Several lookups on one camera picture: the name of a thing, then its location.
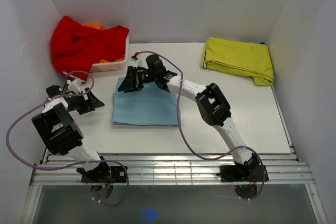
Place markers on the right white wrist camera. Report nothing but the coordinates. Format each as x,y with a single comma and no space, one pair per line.
134,59

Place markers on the folded yellow trousers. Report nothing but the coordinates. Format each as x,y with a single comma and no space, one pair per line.
239,58

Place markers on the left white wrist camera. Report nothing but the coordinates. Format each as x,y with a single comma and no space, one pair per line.
74,86

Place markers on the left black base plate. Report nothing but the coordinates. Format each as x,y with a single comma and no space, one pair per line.
118,175

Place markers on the red garment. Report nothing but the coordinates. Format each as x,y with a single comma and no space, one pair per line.
77,47

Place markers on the aluminium rail frame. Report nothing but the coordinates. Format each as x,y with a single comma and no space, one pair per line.
177,188

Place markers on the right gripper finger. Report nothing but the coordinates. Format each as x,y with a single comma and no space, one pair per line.
131,73
129,84

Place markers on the orange garment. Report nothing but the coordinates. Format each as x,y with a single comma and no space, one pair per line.
94,26

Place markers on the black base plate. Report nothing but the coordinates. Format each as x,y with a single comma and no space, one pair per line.
231,173
118,175

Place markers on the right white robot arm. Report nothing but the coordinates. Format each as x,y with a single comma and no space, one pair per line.
212,105

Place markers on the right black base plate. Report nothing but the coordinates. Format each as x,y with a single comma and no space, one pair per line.
231,173

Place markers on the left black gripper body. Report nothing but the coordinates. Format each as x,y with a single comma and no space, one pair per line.
79,103

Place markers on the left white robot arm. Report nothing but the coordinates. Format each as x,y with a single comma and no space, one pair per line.
62,135

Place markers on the white perforated basket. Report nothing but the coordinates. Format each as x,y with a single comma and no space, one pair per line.
112,66

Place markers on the light blue trousers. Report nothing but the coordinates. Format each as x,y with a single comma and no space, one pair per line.
150,106

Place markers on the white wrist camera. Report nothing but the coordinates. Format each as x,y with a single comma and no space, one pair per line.
134,59
74,86

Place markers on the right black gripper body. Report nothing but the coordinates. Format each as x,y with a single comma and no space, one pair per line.
145,76

